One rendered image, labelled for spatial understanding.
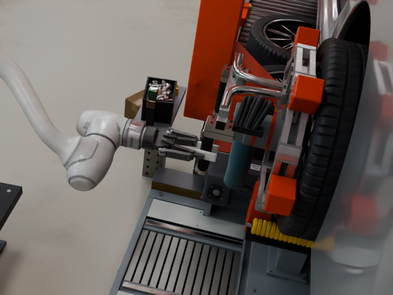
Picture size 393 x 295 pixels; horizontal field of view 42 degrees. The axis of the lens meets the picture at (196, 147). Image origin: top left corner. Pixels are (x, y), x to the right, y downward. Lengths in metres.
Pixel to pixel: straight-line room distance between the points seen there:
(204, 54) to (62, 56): 1.79
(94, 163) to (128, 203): 1.10
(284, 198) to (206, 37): 0.87
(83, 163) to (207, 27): 0.84
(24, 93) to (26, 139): 1.40
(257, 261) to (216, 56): 0.85
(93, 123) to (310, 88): 0.65
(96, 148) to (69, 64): 2.16
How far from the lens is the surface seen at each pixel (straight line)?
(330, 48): 1.58
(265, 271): 2.10
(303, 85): 1.39
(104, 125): 1.57
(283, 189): 1.44
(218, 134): 1.51
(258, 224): 1.82
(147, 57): 3.77
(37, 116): 1.53
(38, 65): 3.60
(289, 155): 1.44
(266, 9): 4.20
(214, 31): 2.04
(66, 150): 1.50
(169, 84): 2.39
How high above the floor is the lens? 1.81
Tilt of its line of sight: 38 degrees down
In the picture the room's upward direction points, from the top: 10 degrees clockwise
